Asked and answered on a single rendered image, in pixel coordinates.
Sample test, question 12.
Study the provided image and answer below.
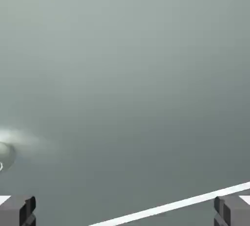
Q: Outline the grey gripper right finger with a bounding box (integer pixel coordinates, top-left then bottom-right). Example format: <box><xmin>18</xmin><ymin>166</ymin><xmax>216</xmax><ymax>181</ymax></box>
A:
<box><xmin>213</xmin><ymin>194</ymin><xmax>250</xmax><ymax>226</ymax></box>

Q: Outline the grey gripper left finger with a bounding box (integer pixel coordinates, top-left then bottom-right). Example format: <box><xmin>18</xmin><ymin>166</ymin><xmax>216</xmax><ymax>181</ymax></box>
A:
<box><xmin>0</xmin><ymin>195</ymin><xmax>37</xmax><ymax>226</ymax></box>

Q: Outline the grey-green cabinet door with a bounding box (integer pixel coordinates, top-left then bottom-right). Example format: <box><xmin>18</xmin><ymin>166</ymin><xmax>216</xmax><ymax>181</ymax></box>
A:
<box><xmin>0</xmin><ymin>0</ymin><xmax>250</xmax><ymax>226</ymax></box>

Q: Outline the shiny metal door handle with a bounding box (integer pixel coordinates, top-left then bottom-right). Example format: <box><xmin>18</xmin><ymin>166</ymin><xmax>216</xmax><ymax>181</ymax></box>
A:
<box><xmin>0</xmin><ymin>141</ymin><xmax>17</xmax><ymax>172</ymax></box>

